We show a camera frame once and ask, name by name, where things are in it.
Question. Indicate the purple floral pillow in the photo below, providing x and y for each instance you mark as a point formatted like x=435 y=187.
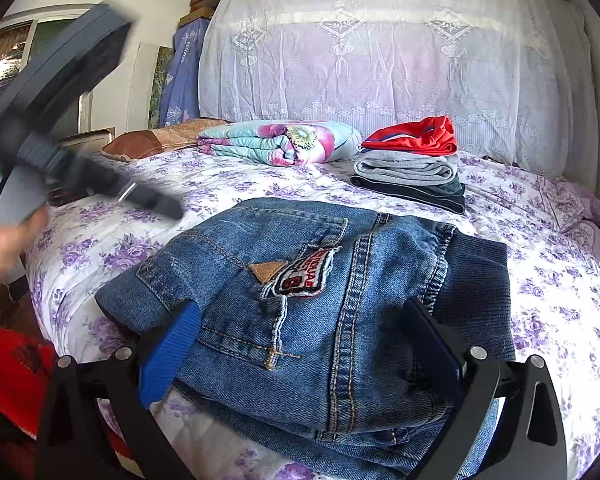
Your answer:
x=572 y=202

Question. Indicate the brown and peach pillow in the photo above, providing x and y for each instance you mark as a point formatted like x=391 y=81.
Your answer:
x=140 y=142

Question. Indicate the folded teal garment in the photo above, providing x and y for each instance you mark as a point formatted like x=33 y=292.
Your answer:
x=447 y=189

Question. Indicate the white lace cover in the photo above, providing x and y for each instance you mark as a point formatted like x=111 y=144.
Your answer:
x=380 y=60

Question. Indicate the glass window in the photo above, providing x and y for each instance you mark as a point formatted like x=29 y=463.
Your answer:
x=50 y=27

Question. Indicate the green landscape picture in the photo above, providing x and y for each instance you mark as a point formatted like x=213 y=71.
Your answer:
x=157 y=90

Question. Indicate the blue denim pants with patches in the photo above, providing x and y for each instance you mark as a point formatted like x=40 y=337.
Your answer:
x=330 y=335

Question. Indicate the blue printed bag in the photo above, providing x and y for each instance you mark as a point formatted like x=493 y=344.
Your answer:
x=180 y=75

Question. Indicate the folded dark navy garment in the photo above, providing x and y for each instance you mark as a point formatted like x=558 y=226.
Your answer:
x=430 y=203

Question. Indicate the folded red garment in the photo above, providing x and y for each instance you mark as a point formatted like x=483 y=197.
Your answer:
x=420 y=142

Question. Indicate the folded floral blanket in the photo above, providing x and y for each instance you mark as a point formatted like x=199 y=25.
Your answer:
x=260 y=142

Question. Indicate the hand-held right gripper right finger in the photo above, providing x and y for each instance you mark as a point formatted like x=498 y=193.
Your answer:
x=435 y=345

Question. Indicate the wooden bed headboard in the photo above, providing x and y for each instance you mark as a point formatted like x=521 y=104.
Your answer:
x=95 y=137

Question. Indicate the person's left hand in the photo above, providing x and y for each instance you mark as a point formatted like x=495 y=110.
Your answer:
x=5 y=250

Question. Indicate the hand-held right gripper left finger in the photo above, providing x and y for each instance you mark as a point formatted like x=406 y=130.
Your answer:
x=170 y=350

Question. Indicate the folded grey garment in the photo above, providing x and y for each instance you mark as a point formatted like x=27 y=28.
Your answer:
x=405 y=170

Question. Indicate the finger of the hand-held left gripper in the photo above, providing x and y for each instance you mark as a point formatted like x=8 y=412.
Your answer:
x=155 y=202

